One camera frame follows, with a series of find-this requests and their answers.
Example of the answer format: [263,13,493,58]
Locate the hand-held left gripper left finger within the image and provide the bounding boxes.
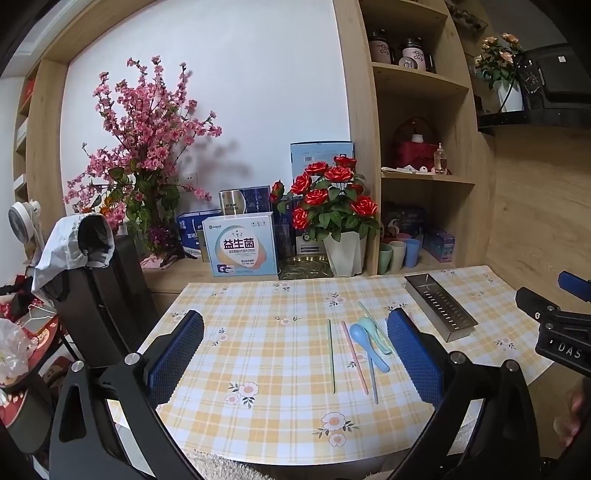
[48,310,206,480]

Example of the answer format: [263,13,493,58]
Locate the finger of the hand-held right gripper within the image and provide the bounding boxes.
[516,287,561,324]
[558,271,591,301]

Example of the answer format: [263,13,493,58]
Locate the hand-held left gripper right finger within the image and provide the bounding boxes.
[385,308,546,480]

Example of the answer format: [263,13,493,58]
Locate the green spoon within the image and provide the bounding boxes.
[362,316,393,356]

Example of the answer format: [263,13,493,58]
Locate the blue chopstick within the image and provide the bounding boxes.
[367,353,379,404]

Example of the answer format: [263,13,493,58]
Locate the metal utensil tray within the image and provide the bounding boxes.
[404,273,478,342]

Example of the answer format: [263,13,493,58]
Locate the blue spoon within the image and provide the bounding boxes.
[349,323,391,373]

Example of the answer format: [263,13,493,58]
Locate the pink chopstick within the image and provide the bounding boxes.
[341,320,369,397]

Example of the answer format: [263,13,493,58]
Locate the dark green chopstick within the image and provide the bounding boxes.
[327,318,336,391]

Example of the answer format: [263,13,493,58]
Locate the person's right hand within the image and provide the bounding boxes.
[555,381,591,448]

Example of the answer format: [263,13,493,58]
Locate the black chair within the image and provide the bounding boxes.
[46,215,160,370]

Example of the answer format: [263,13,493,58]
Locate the yellow plaid floral tablecloth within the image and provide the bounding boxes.
[137,265,555,467]

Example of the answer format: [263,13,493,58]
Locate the cream cup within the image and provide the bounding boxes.
[388,240,407,273]

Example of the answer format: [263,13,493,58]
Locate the purple box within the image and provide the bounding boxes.
[422,228,456,263]

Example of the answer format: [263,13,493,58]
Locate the white fluffy rug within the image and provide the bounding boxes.
[187,450,278,480]

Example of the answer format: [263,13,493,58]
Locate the blue and white carton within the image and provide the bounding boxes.
[176,210,222,261]

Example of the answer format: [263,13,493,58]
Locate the white faceted vase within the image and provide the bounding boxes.
[322,231,368,278]

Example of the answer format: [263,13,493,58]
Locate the white and orange square box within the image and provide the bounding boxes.
[202,212,279,278]

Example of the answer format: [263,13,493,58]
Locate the dark box with picture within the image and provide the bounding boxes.
[385,202,407,241]

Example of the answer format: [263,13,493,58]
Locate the blue printed box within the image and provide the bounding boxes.
[405,206,426,237]

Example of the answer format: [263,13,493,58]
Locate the gold patterned tray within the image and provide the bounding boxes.
[279,256,333,280]

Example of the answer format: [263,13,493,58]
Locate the dark blue box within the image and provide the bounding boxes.
[274,212,296,259]

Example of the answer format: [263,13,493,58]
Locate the grey cloth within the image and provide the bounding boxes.
[31,215,114,296]

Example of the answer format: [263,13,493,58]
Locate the clear plastic bag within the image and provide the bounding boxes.
[0,318,31,388]

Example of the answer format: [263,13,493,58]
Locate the silver and blue tin box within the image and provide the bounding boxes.
[218,185,272,217]

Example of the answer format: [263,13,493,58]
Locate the black shelf board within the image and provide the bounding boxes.
[478,108,591,134]

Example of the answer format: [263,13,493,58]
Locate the white cloth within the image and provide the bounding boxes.
[382,164,432,176]

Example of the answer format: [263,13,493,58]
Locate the red rose bouquet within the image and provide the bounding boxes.
[269,156,382,243]

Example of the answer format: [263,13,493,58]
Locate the red basket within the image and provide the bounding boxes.
[392,117,439,171]

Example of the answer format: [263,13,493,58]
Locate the white flower pot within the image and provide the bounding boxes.
[496,80,525,113]

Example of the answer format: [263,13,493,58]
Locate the white fan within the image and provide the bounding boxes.
[8,200,44,245]

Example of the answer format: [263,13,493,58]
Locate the black appliance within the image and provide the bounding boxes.
[519,44,591,109]

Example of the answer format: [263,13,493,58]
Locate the pink blossom arrangement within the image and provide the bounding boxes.
[62,55,222,259]

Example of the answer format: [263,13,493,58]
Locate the wooden shelf unit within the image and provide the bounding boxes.
[332,0,497,278]

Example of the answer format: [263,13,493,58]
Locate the light blue flat box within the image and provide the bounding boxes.
[290,141,355,185]

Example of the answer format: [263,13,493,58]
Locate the orange rose bouquet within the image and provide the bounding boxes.
[475,32,525,88]

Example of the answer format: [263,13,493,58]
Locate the wooden side shelf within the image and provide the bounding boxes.
[11,60,68,217]

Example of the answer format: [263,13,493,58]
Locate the pink jar with black lid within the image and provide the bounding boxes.
[368,28,394,64]
[398,37,435,72]

